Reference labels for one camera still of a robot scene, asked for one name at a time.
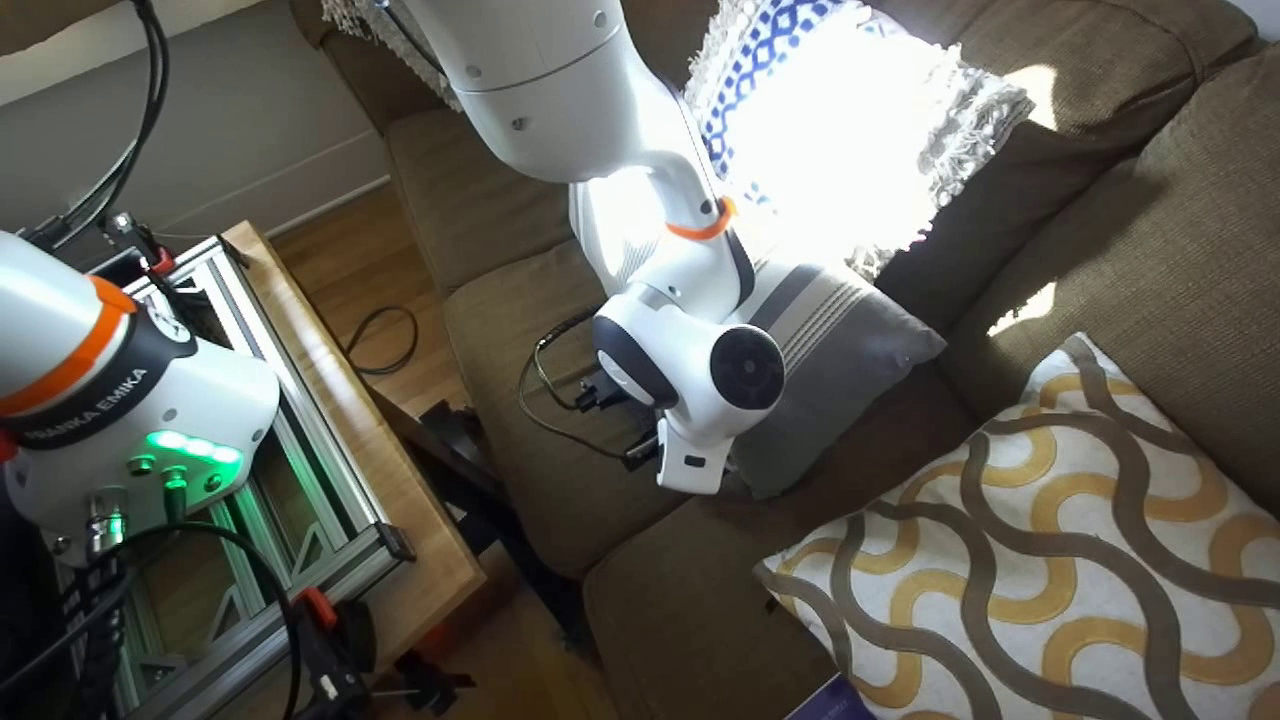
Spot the cream knit blanket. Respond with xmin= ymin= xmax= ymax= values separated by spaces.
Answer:
xmin=316 ymin=0 xmax=405 ymax=53

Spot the purple book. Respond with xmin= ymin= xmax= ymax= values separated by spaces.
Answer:
xmin=782 ymin=673 xmax=881 ymax=720

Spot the wooden table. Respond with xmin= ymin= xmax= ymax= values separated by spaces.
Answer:
xmin=216 ymin=214 xmax=492 ymax=673

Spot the white blue textured pillow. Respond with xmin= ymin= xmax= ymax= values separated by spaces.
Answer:
xmin=677 ymin=0 xmax=1044 ymax=283

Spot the yellow gray wavy pillow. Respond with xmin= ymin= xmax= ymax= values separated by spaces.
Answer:
xmin=756 ymin=331 xmax=1280 ymax=720

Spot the brown fabric sofa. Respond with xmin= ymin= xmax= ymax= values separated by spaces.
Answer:
xmin=283 ymin=0 xmax=1280 ymax=720

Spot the black hanging cable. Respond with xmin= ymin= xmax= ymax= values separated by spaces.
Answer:
xmin=22 ymin=0 xmax=174 ymax=257

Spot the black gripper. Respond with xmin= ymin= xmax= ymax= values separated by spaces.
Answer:
xmin=612 ymin=419 xmax=668 ymax=472

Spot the aluminium mounting frame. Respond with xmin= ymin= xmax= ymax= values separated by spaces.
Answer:
xmin=88 ymin=235 xmax=416 ymax=720

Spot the black metal stand leg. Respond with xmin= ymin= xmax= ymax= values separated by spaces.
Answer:
xmin=395 ymin=396 xmax=591 ymax=655

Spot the gray striped pillow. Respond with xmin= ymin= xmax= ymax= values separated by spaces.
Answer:
xmin=725 ymin=257 xmax=951 ymax=505

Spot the black base cable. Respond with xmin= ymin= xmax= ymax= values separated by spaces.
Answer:
xmin=0 ymin=517 xmax=312 ymax=720

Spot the black floor cable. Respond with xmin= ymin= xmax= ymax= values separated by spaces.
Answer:
xmin=338 ymin=300 xmax=422 ymax=379

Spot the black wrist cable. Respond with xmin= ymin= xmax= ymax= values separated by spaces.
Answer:
xmin=513 ymin=311 xmax=633 ymax=464

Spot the orange black clamp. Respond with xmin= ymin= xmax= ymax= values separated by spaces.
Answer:
xmin=292 ymin=578 xmax=350 ymax=649

